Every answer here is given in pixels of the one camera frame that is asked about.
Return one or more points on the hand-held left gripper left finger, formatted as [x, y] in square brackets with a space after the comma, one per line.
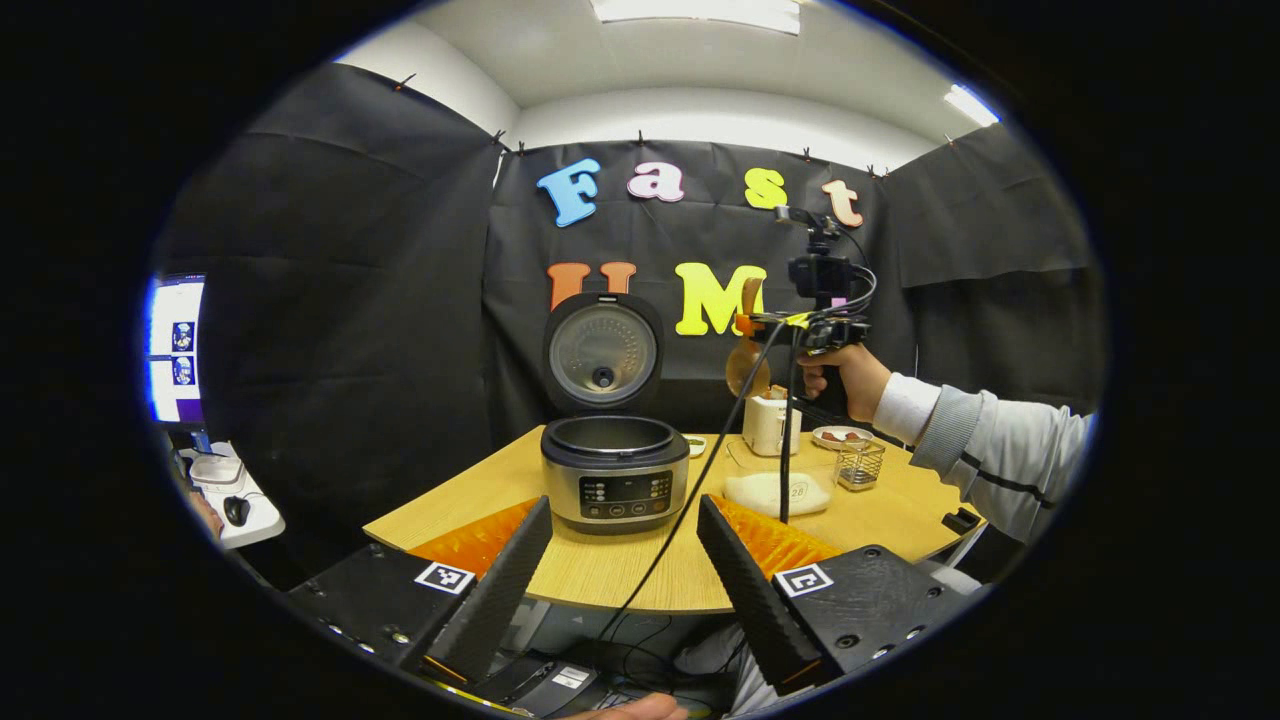
[500, 600]

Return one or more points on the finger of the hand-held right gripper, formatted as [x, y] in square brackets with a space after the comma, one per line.
[770, 324]

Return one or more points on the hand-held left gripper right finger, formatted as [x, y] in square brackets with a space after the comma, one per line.
[750, 600]

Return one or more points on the wooden spoon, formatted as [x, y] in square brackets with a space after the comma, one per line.
[747, 370]

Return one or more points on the white rice heap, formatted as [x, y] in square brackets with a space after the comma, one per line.
[760, 495]

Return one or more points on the clear plastic rice container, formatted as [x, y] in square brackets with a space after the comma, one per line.
[760, 460]

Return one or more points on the dark grey rice cooker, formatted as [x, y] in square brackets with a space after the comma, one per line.
[615, 470]

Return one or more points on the person's grey trousers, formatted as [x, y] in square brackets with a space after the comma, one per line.
[715, 650]

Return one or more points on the toast slice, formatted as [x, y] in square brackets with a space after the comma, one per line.
[776, 392]

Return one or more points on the black box white label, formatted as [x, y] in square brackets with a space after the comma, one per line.
[545, 690]

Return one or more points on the white toaster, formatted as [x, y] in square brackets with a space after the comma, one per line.
[765, 430]

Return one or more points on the small white plate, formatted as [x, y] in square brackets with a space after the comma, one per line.
[840, 445]

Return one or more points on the white divided sauce dish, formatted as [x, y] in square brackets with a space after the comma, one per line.
[695, 445]

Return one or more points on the ceiling light panel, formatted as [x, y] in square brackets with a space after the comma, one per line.
[972, 105]
[700, 12]

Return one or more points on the small black device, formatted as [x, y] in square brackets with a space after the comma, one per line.
[965, 521]

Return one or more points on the white side desk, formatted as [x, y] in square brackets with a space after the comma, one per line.
[260, 515]

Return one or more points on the black computer mouse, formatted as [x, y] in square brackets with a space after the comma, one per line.
[236, 511]

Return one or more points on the white flat device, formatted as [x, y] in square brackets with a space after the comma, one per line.
[217, 470]

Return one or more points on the computer monitor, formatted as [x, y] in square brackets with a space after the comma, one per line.
[175, 340]

